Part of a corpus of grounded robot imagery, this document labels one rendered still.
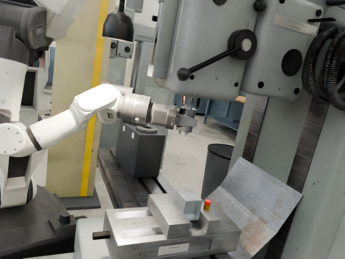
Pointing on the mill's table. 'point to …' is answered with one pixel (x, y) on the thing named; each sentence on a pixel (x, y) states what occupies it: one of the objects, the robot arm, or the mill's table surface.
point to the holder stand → (139, 149)
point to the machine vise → (121, 234)
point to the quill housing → (208, 48)
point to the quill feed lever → (233, 51)
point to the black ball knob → (260, 5)
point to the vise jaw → (168, 216)
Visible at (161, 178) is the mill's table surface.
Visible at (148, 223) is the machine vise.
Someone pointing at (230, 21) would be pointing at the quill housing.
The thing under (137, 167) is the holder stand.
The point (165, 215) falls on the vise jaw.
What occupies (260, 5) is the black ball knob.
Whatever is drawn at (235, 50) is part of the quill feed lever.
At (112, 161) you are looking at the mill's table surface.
